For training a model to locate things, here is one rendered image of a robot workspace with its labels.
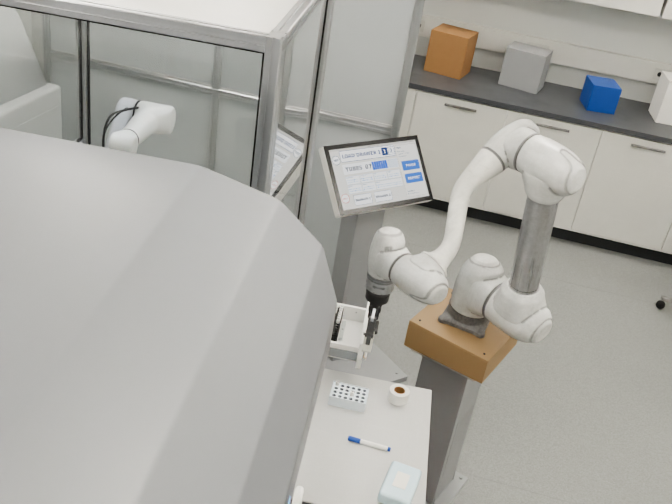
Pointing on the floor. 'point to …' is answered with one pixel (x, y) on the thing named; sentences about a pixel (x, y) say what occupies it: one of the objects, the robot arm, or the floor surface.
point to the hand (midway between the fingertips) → (368, 341)
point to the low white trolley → (318, 486)
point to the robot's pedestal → (446, 426)
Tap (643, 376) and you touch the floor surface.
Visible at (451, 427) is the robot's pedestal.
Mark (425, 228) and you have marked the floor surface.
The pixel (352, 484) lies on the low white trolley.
